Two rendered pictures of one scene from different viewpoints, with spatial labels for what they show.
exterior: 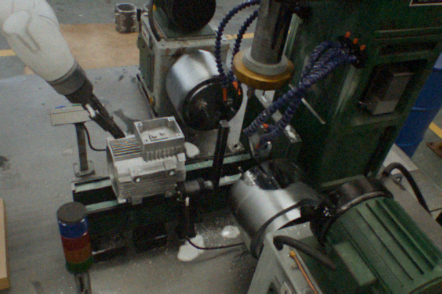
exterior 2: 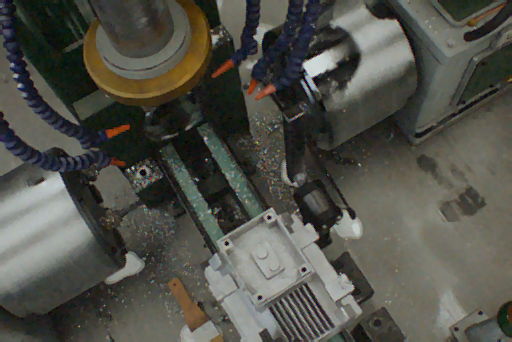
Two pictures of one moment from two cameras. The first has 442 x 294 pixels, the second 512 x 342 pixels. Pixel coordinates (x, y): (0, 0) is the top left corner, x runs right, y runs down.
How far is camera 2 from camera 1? 0.98 m
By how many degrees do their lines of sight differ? 49
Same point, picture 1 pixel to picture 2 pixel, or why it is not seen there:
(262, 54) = (167, 24)
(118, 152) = (322, 323)
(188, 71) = (45, 248)
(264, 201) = (376, 67)
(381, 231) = not seen: outside the picture
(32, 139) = not seen: outside the picture
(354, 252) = not seen: outside the picture
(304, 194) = (360, 12)
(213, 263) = (354, 189)
